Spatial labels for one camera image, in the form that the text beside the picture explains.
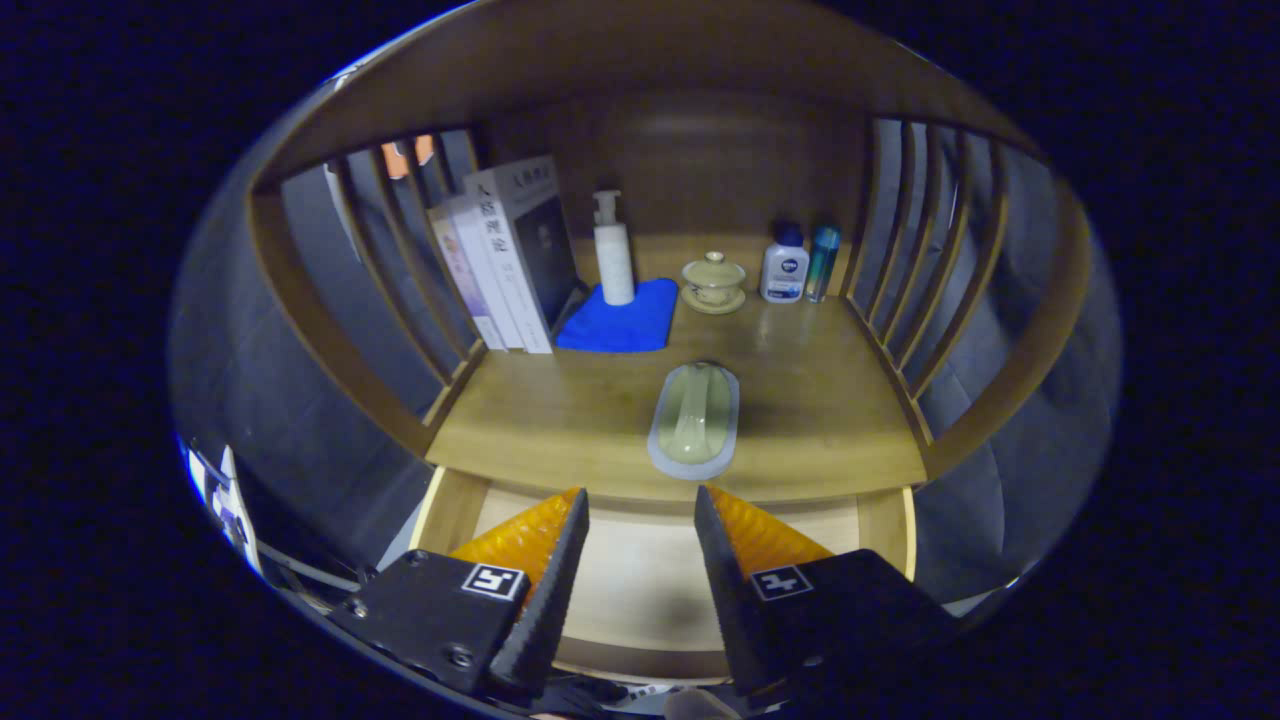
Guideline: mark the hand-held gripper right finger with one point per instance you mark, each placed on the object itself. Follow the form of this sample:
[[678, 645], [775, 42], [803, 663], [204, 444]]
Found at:
[[735, 610]]

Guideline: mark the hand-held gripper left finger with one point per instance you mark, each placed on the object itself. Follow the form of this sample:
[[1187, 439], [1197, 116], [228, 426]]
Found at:
[[550, 600]]

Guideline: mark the wooden drawer with black knob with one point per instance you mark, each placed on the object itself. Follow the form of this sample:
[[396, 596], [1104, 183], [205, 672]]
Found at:
[[640, 570]]

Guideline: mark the pale green scrub brush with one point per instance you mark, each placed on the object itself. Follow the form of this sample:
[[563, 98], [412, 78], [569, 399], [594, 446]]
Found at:
[[695, 420]]

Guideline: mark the wooden countertop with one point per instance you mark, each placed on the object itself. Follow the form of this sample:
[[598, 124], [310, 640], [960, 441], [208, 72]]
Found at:
[[560, 420]]

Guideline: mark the wooden cabinet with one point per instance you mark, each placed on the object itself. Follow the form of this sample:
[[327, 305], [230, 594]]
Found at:
[[700, 150]]

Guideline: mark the blue cloth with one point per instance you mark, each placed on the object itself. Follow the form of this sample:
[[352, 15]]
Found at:
[[620, 325]]

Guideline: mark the beige lidded tea cup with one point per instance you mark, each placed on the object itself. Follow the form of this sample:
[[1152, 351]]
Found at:
[[714, 280]]

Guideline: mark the pale purple book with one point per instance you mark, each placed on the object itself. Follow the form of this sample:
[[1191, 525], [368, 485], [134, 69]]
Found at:
[[465, 280]]

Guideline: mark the thin white book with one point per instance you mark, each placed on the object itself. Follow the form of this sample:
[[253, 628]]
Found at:
[[490, 270]]

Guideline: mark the white and blue equipment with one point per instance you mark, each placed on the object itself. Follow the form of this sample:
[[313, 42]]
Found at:
[[225, 500]]

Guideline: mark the white bottle with blue cap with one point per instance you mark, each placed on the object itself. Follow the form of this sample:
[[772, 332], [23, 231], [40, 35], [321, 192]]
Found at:
[[783, 272]]

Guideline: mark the white pump bottle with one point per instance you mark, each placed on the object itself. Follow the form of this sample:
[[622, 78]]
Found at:
[[614, 260]]

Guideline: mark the teal bottle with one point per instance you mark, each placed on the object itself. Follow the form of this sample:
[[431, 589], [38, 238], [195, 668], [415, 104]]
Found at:
[[822, 265]]

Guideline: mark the white and black book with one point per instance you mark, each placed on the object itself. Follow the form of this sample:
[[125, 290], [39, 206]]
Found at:
[[525, 240]]

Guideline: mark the black backdrop cloth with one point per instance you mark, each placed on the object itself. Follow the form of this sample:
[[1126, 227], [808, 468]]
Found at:
[[230, 350]]

